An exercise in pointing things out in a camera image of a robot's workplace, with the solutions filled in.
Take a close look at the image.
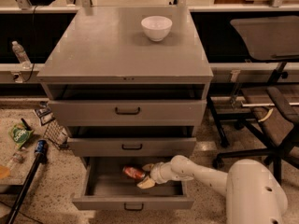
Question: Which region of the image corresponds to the wire mesh basket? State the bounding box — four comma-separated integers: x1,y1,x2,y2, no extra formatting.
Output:
43,120,68,150

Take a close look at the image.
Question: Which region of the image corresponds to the clear plastic water bottle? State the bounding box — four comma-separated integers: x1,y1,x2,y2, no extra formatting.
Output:
12,41,32,70

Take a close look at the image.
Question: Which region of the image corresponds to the grey open bottom drawer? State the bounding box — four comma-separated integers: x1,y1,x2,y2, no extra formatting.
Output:
72,157,194,211

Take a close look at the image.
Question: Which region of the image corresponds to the grey drawer cabinet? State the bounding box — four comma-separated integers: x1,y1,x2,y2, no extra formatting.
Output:
36,6,215,211

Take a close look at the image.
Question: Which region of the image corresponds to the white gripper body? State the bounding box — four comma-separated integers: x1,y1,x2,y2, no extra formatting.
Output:
150,162,165,184

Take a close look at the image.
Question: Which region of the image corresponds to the crushed plastic bottle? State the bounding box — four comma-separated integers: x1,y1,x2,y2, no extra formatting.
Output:
7,147,27,170

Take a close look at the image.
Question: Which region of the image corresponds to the grey top drawer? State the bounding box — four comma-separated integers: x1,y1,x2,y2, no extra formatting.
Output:
49,100,206,126

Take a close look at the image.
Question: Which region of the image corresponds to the grey middle drawer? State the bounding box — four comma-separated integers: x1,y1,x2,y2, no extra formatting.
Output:
68,137,196,157

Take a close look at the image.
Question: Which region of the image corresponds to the black pole with blue grip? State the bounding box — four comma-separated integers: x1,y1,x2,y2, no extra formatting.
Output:
5,140,48,224

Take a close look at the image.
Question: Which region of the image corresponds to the green snack bag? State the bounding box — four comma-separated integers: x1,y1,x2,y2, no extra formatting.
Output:
8,123,34,148

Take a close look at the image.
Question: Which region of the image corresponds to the black office chair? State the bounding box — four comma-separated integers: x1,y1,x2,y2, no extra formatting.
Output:
212,15,299,180

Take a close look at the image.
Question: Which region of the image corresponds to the white ceramic bowl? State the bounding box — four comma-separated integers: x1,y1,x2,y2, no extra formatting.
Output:
141,16,173,42

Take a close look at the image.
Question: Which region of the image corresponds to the dark snack packet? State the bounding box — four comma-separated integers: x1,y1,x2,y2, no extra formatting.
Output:
34,102,55,126

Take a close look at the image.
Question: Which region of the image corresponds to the orange soda can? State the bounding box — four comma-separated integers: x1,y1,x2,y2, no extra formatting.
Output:
122,166,146,180

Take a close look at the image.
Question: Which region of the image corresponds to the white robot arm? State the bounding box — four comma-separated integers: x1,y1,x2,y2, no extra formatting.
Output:
137,155,288,224

